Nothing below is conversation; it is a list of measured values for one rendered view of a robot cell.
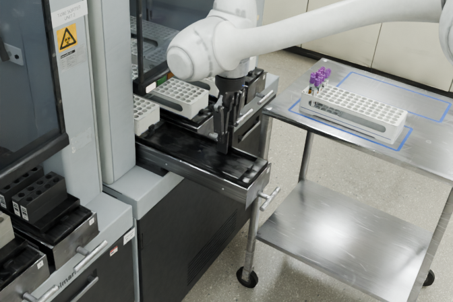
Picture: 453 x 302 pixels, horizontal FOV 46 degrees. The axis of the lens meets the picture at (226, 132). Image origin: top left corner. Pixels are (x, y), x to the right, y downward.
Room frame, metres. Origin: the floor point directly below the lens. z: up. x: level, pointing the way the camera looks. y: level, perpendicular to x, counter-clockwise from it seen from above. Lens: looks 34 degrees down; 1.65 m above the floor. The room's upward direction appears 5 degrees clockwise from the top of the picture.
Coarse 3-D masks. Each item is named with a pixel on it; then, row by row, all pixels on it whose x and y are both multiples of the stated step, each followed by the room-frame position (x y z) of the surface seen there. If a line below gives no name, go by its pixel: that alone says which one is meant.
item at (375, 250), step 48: (288, 96) 1.45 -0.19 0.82; (384, 96) 1.50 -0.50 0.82; (432, 96) 1.53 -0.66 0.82; (384, 144) 1.23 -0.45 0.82; (432, 144) 1.25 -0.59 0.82; (336, 192) 1.65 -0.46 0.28; (288, 240) 1.36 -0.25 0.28; (336, 240) 1.38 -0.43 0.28; (384, 240) 1.40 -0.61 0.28; (432, 240) 1.08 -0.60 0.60; (384, 288) 1.18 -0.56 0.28
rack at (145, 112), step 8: (136, 96) 1.31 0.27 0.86; (136, 104) 1.27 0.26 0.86; (144, 104) 1.27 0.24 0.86; (152, 104) 1.27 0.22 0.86; (136, 112) 1.23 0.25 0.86; (144, 112) 1.24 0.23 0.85; (152, 112) 1.24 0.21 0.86; (136, 120) 1.18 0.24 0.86; (144, 120) 1.20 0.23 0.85; (152, 120) 1.24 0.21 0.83; (136, 128) 1.18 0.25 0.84; (144, 128) 1.20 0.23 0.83
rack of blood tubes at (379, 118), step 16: (304, 96) 1.37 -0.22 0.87; (320, 96) 1.37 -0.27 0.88; (336, 96) 1.38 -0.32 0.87; (352, 96) 1.38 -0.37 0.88; (304, 112) 1.37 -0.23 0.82; (320, 112) 1.34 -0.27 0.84; (336, 112) 1.34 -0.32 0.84; (352, 112) 1.30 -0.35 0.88; (368, 112) 1.29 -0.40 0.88; (384, 112) 1.31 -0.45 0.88; (400, 112) 1.32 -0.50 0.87; (352, 128) 1.29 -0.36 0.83; (368, 128) 1.27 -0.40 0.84; (384, 128) 1.30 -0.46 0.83; (400, 128) 1.27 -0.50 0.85
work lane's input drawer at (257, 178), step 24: (144, 144) 1.16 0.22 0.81; (168, 144) 1.17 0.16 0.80; (192, 144) 1.18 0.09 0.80; (216, 144) 1.18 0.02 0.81; (168, 168) 1.11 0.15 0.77; (192, 168) 1.08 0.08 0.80; (216, 168) 1.08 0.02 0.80; (240, 168) 1.09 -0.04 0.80; (264, 168) 1.10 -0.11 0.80; (240, 192) 1.01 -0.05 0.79
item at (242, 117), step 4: (244, 92) 1.50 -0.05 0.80; (208, 96) 1.43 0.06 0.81; (212, 96) 1.42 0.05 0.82; (244, 96) 1.50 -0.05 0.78; (208, 100) 1.41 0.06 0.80; (212, 100) 1.42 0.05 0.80; (216, 100) 1.41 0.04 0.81; (244, 100) 1.50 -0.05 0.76; (248, 112) 1.45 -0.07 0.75; (252, 112) 1.46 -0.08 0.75; (240, 116) 1.43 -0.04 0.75; (244, 116) 1.42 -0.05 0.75; (240, 120) 1.40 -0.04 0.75
